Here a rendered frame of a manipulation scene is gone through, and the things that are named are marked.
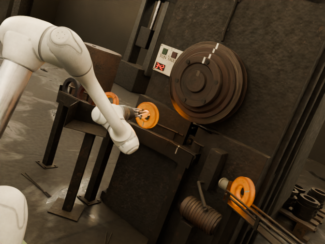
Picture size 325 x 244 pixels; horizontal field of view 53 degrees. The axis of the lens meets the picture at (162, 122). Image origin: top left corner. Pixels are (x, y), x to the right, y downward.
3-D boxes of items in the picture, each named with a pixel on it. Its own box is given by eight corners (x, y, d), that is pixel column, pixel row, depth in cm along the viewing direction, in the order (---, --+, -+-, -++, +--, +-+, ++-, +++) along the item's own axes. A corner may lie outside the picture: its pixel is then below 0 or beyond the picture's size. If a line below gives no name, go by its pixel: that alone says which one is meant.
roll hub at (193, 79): (171, 96, 192) (188, 51, 186) (211, 114, 178) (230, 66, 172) (167, 96, 188) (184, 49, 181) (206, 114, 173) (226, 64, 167)
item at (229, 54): (164, 106, 208) (190, 34, 197) (227, 137, 183) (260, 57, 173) (158, 105, 202) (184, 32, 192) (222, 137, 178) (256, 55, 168)
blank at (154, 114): (141, 99, 195) (138, 99, 192) (162, 106, 187) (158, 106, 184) (136, 123, 198) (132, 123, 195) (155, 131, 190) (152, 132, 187)
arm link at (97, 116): (106, 113, 173) (119, 131, 169) (84, 113, 161) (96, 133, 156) (117, 99, 168) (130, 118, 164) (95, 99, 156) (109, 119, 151)
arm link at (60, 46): (99, 54, 121) (68, 43, 124) (84, 23, 104) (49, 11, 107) (82, 83, 117) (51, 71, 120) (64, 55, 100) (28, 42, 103)
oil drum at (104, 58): (87, 99, 524) (104, 46, 504) (112, 114, 494) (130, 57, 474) (57, 97, 475) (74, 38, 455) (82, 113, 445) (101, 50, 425)
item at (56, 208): (50, 195, 228) (79, 100, 212) (86, 207, 229) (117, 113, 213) (39, 209, 208) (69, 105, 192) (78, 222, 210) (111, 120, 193)
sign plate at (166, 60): (154, 69, 223) (163, 44, 219) (184, 82, 210) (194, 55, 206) (152, 68, 221) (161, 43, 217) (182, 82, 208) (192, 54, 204)
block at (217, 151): (203, 182, 196) (218, 146, 190) (214, 189, 191) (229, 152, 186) (195, 185, 187) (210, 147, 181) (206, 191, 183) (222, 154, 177)
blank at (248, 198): (234, 209, 164) (228, 208, 162) (235, 179, 169) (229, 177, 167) (255, 208, 150) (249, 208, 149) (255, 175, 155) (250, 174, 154)
